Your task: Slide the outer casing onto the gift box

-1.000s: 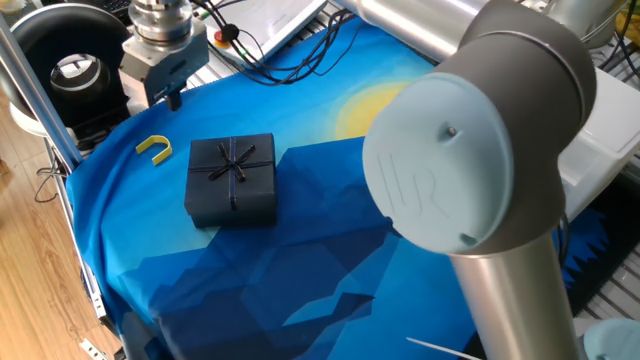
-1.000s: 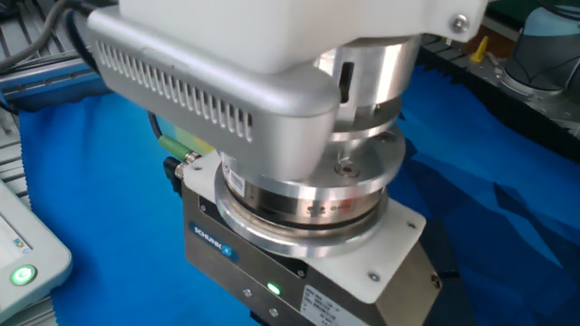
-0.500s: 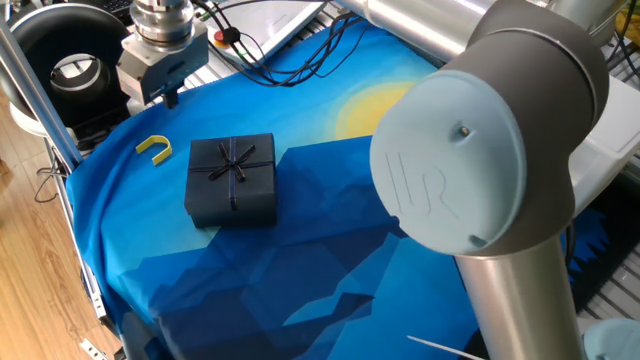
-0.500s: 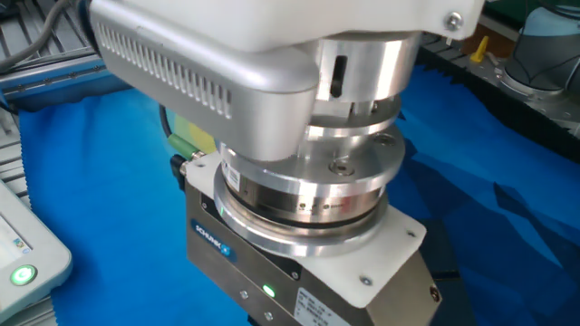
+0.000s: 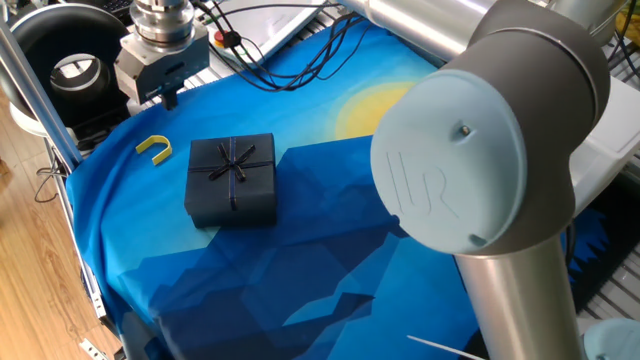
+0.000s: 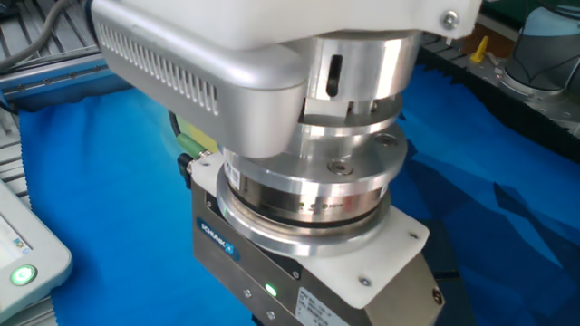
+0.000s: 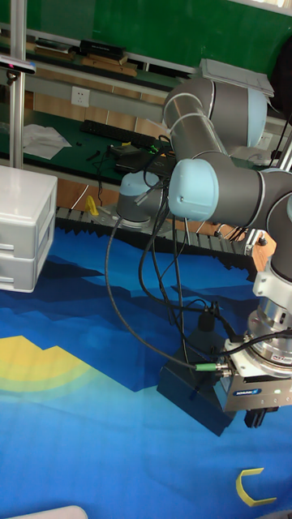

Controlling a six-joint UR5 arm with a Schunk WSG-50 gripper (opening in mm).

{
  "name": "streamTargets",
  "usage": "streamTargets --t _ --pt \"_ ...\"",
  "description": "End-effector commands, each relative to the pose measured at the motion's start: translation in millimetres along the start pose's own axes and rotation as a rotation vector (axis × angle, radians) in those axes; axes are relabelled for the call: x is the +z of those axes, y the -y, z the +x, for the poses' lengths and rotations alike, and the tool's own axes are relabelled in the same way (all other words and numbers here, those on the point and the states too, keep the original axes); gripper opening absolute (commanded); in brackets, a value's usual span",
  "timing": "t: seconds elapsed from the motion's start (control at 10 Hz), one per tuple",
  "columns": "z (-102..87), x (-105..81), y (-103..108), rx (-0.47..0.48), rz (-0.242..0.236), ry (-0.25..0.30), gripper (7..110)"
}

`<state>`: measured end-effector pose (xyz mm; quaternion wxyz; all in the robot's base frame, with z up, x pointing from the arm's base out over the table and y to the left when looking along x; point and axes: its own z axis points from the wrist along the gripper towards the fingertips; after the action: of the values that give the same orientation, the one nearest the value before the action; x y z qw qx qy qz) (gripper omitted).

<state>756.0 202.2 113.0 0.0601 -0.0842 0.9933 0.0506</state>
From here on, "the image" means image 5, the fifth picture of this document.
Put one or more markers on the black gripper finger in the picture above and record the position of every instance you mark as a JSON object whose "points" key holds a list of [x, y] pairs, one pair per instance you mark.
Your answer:
{"points": [[173, 99], [165, 100]]}

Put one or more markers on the silver Schunk gripper body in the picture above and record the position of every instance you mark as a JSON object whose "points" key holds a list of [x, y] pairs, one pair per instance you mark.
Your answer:
{"points": [[170, 75]]}

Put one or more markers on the white plastic drawer box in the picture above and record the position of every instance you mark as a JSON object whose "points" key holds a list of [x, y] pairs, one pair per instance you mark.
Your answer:
{"points": [[610, 140]]}

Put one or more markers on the white gripper adapter plate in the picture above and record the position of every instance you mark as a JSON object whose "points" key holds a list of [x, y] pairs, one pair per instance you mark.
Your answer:
{"points": [[135, 52]]}

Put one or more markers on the yellow U-shaped piece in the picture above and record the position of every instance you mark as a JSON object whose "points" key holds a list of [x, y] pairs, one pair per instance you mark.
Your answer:
{"points": [[155, 147]]}

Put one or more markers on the silver force torque sensor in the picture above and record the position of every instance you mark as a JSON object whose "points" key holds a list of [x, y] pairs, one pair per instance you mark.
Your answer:
{"points": [[162, 22]]}

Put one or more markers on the black keyboard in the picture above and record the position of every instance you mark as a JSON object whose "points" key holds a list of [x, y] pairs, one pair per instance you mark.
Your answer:
{"points": [[117, 5]]}

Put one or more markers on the white teach pendant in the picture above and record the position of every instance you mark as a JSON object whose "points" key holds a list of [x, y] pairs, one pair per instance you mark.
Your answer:
{"points": [[270, 25]]}

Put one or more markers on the black round container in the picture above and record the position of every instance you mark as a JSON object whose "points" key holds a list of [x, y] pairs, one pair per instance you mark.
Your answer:
{"points": [[65, 30]]}

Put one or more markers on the blue landscape print tablecloth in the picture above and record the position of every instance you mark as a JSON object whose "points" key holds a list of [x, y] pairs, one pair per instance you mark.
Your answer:
{"points": [[300, 260]]}

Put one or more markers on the yellow tape piece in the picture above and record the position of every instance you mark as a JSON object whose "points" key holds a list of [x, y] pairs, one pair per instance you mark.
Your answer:
{"points": [[631, 27]]}

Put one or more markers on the black ridged foam mat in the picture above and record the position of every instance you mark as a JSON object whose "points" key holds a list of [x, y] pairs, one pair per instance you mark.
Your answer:
{"points": [[615, 240]]}

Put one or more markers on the light blue joint cap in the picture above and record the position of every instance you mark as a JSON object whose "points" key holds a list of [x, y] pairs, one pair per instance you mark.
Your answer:
{"points": [[612, 340]]}

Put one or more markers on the aluminium frame beam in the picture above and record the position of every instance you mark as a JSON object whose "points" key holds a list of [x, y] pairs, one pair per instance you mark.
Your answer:
{"points": [[35, 95]]}

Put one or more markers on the silver metal bracket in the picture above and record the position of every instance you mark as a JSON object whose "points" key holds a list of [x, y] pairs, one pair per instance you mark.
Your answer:
{"points": [[92, 349]]}

